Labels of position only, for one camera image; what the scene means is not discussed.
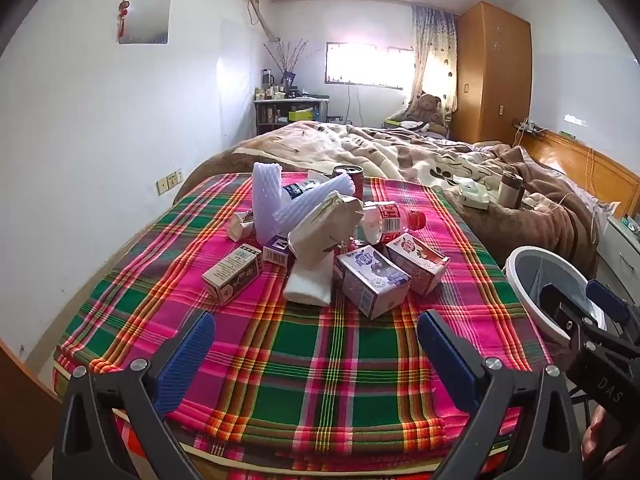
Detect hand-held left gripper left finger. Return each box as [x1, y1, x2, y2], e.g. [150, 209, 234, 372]
[52, 311, 217, 480]

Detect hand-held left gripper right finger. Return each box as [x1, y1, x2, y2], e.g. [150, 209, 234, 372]
[417, 310, 586, 480]

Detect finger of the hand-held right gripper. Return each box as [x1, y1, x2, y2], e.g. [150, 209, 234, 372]
[541, 284, 590, 347]
[585, 279, 640, 356]

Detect white round bin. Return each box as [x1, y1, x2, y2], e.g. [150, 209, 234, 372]
[502, 246, 608, 358]

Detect white foam block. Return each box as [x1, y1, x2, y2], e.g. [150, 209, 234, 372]
[282, 252, 337, 307]

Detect red drink can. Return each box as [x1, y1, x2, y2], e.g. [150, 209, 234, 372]
[332, 165, 365, 198]

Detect person's right hand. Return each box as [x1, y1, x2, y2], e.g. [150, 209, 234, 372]
[582, 405, 626, 471]

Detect white nightstand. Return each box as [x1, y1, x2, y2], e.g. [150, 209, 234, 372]
[597, 210, 640, 291]

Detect brown fleece blanket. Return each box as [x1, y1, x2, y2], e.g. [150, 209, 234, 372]
[445, 145, 601, 278]

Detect brown small box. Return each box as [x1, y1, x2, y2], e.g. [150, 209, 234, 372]
[201, 243, 264, 305]

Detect red and white milk carton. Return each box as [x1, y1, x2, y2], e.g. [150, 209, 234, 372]
[385, 232, 451, 297]

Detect purple and white milk carton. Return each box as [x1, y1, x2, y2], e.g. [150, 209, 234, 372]
[332, 245, 412, 320]

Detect brown and white thermos cup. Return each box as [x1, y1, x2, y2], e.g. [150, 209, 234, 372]
[497, 170, 524, 209]

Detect plaid cloth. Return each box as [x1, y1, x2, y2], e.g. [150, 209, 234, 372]
[52, 170, 556, 463]

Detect purple and white box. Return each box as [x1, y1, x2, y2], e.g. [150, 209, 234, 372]
[262, 234, 293, 266]

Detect wooden headboard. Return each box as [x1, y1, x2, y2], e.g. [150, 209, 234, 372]
[520, 130, 640, 221]

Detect crumpled patterned paper cup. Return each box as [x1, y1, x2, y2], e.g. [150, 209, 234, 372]
[226, 209, 257, 242]

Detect clear bottle with red cap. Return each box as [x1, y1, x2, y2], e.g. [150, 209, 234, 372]
[361, 201, 427, 246]

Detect wooden furniture edge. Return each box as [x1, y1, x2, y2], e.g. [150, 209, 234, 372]
[0, 340, 62, 480]

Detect crumpled brown paper bag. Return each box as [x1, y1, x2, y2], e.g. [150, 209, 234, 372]
[287, 192, 365, 273]

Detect white power strip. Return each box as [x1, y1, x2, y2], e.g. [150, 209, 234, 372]
[512, 119, 548, 137]

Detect white foam net sleeve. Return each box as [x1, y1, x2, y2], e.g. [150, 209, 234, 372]
[272, 172, 357, 235]
[251, 161, 293, 246]

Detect blue label plastic bottle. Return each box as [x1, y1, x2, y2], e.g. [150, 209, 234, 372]
[281, 182, 321, 206]

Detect beige patterned blanket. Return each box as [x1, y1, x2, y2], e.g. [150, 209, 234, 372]
[172, 120, 566, 206]

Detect brown teddy bear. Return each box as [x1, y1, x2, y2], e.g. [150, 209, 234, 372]
[404, 92, 448, 136]

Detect wooden wardrobe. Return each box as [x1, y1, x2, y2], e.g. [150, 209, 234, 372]
[452, 1, 532, 146]

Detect white shelf unit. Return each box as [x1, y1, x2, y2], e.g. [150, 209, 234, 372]
[252, 96, 329, 136]

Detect patterned curtain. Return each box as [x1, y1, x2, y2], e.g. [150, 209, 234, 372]
[410, 5, 458, 116]

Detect row of toiletry bottles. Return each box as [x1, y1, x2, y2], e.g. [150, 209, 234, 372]
[254, 67, 302, 101]

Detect window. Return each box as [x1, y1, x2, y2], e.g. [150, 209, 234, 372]
[325, 41, 416, 88]

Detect dried branches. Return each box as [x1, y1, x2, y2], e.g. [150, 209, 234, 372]
[264, 37, 321, 73]

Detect air conditioner pipe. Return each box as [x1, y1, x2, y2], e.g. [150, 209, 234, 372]
[244, 0, 281, 43]

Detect wall socket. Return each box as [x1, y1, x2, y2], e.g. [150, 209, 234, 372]
[155, 170, 185, 196]

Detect square wall mirror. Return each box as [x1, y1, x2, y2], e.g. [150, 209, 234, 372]
[118, 0, 172, 45]

